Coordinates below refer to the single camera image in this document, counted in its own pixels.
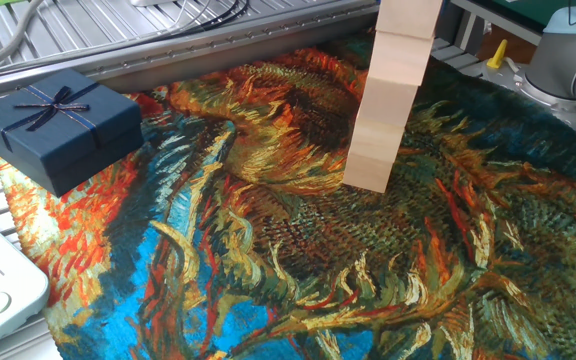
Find plain wooden cube block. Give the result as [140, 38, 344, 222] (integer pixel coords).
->
[342, 151, 395, 195]
[356, 75, 419, 129]
[375, 0, 444, 40]
[346, 117, 407, 165]
[367, 30, 435, 87]

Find sunflower painting print cloth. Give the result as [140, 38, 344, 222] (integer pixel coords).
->
[0, 24, 576, 360]

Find navy gift box with ribbon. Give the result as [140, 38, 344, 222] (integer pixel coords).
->
[0, 68, 145, 198]

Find yellow plastic piece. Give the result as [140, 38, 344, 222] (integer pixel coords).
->
[485, 38, 510, 71]

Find aluminium slotted rail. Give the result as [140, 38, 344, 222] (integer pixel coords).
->
[0, 0, 382, 101]

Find thin black cables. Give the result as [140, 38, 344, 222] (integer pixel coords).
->
[92, 0, 252, 49]

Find thick grey cable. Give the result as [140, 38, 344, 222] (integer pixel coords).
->
[0, 0, 47, 79]

